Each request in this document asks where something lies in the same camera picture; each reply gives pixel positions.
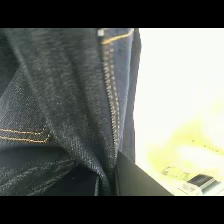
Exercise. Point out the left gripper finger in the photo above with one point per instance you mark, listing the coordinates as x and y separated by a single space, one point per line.
133 180

